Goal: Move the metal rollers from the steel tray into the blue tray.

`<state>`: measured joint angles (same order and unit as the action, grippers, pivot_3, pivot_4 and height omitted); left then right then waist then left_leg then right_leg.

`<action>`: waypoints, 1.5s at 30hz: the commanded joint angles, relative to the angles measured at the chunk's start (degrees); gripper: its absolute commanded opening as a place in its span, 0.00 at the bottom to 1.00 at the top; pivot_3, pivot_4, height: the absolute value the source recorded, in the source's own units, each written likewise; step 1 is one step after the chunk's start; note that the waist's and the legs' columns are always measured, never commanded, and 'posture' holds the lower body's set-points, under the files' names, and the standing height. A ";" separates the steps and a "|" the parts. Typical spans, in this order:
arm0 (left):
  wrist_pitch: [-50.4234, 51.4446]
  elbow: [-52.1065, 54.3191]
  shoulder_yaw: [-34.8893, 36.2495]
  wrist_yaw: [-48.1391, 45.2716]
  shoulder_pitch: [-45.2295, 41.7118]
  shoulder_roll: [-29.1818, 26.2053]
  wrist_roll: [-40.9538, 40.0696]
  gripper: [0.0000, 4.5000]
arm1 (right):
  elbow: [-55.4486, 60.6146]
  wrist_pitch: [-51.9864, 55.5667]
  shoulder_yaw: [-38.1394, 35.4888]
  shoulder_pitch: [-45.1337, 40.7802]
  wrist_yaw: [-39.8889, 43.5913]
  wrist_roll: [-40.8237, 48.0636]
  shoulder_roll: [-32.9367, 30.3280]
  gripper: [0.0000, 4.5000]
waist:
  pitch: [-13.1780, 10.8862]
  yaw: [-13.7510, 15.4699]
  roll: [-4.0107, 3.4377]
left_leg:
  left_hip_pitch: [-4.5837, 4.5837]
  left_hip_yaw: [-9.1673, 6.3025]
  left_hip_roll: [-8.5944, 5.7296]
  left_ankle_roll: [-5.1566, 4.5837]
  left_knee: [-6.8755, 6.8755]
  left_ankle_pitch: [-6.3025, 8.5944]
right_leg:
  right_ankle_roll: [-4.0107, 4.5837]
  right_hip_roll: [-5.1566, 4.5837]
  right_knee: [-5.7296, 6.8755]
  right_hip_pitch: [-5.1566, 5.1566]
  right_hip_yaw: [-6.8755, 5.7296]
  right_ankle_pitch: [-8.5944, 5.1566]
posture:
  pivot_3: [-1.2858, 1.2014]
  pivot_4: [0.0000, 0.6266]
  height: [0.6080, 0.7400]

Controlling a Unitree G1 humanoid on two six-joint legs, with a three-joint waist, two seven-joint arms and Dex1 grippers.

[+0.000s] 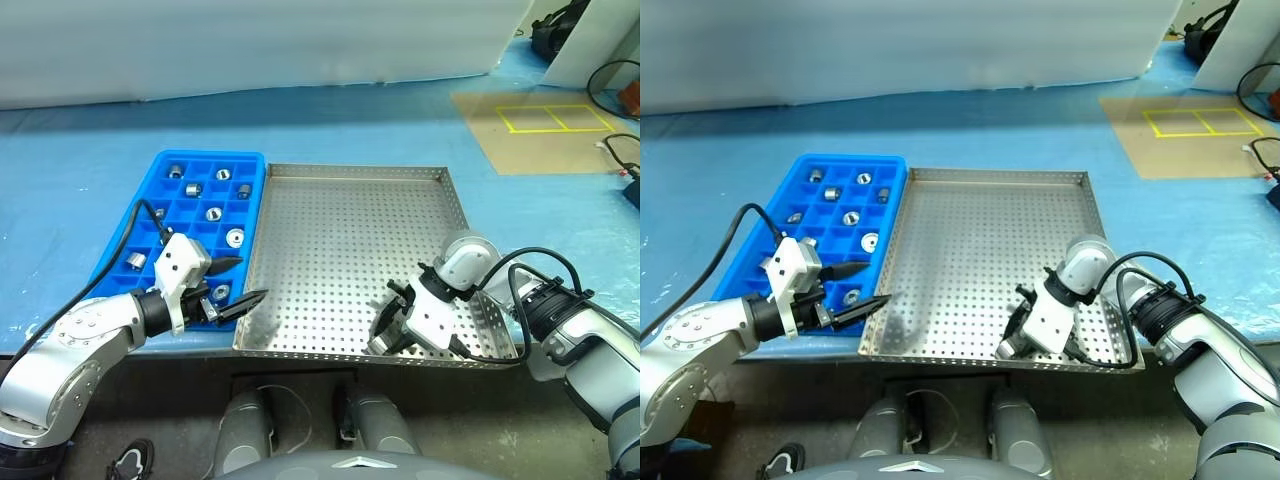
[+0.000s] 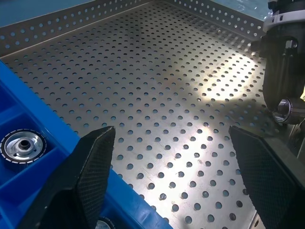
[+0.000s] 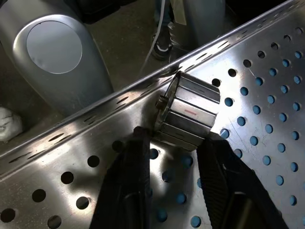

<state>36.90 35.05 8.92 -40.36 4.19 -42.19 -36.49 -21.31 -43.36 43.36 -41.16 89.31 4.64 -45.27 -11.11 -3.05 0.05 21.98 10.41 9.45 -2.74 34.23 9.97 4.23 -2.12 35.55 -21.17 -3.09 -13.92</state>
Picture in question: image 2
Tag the blue compartment tray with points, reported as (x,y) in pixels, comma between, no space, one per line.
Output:
(14,107)

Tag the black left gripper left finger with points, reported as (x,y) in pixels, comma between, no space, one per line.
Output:
(71,171)

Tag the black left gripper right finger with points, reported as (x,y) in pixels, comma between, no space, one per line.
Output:
(264,181)

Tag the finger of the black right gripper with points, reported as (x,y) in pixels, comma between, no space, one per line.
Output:
(297,133)
(276,81)

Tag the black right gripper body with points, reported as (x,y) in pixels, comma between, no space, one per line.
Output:
(278,44)

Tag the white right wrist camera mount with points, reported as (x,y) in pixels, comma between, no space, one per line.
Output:
(276,22)

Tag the perforated steel tray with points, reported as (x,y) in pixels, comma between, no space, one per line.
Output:
(143,95)

